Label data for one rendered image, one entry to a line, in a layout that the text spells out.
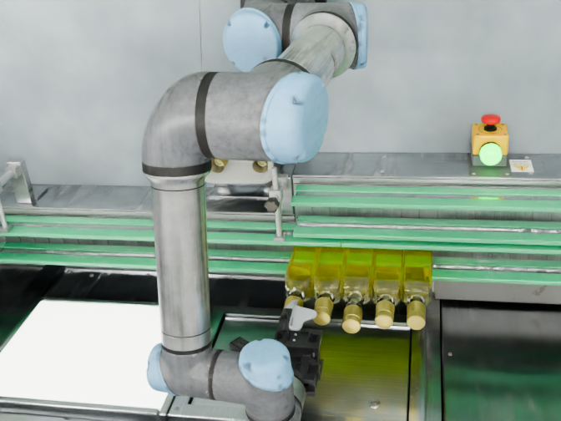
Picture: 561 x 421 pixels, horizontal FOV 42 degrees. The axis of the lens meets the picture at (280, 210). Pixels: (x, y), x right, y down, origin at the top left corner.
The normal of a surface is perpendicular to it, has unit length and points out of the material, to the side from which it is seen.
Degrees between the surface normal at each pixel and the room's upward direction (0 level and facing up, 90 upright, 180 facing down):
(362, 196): 90
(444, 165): 90
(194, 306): 42
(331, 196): 90
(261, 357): 90
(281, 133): 5
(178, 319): 12
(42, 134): 0
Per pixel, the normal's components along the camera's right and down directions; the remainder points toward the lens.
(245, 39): -0.38, 0.47
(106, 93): -0.18, 0.48
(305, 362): -0.07, -0.88
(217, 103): -0.25, -0.14
